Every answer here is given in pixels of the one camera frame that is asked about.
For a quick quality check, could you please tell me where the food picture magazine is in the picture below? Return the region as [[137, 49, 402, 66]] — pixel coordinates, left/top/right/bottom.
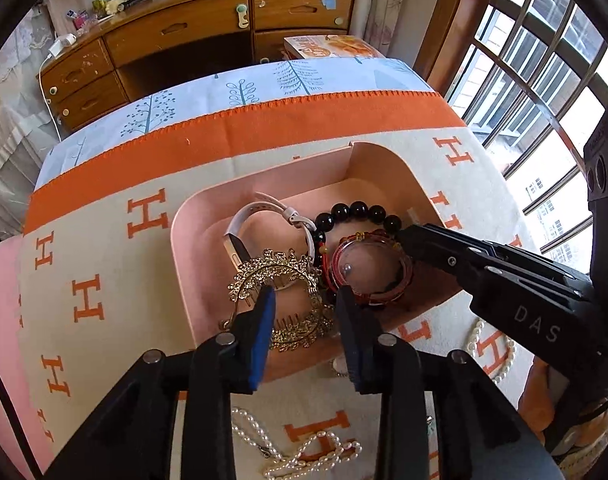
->
[[284, 35, 387, 64]]

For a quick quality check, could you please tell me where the wide wooden desk drawer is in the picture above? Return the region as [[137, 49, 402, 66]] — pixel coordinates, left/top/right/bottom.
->
[[106, 0, 251, 67]]

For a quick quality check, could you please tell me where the window grille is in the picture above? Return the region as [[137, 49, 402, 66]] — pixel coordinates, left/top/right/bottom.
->
[[446, 0, 608, 281]]

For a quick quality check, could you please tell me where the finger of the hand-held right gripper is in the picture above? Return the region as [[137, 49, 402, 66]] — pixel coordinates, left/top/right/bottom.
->
[[397, 223, 597, 307]]

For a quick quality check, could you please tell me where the red cord bracelet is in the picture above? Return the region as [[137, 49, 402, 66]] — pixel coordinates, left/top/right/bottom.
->
[[316, 230, 402, 292]]

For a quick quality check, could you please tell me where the long pearl necklace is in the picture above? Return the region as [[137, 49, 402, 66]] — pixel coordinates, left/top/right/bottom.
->
[[231, 406, 365, 480]]

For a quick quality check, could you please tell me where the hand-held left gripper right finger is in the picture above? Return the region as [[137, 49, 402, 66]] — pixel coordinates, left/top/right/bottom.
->
[[335, 285, 564, 480]]

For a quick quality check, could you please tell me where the white charger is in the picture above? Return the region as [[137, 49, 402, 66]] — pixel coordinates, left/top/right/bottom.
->
[[48, 34, 79, 56]]

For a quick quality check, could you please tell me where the beige orange patterned blanket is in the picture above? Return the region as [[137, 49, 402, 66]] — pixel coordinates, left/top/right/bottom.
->
[[19, 91, 539, 480]]

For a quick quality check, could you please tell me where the white strap watch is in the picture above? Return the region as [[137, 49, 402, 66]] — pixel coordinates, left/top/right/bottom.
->
[[223, 192, 317, 292]]

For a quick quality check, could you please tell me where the pink bed sheet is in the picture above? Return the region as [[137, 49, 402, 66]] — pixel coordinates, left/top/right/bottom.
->
[[0, 235, 55, 476]]

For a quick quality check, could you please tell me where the black bead bracelet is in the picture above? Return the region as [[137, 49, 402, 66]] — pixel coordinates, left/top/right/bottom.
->
[[311, 201, 405, 261]]

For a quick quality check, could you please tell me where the white charger cable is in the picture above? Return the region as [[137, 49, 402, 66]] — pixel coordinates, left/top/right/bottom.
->
[[38, 50, 65, 143]]

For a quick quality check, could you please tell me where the blue leaf print tablecloth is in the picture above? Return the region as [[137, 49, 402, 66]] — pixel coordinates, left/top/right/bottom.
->
[[34, 57, 437, 191]]

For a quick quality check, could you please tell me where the floral curtain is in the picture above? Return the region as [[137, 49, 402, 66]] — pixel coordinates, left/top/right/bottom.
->
[[351, 0, 425, 59]]

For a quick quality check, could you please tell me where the short pearl necklace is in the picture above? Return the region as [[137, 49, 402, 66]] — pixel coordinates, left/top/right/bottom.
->
[[466, 317, 517, 386]]

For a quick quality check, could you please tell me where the gold leaf hoop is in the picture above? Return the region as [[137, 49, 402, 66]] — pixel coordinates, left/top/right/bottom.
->
[[227, 248, 337, 354]]

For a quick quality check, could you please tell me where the red bangle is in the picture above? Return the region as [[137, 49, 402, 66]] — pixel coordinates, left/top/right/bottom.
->
[[330, 237, 415, 307]]

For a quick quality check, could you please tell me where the wooden window frame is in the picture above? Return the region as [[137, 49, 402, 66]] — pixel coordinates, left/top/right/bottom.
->
[[414, 0, 504, 106]]

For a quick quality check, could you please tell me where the white lace covered piano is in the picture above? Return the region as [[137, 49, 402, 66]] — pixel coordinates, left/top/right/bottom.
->
[[0, 20, 52, 248]]

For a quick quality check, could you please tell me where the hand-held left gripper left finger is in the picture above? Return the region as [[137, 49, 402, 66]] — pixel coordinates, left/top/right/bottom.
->
[[44, 284, 277, 480]]

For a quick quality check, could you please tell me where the pink jewelry box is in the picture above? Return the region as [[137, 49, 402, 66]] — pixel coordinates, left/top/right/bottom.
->
[[170, 141, 462, 383]]

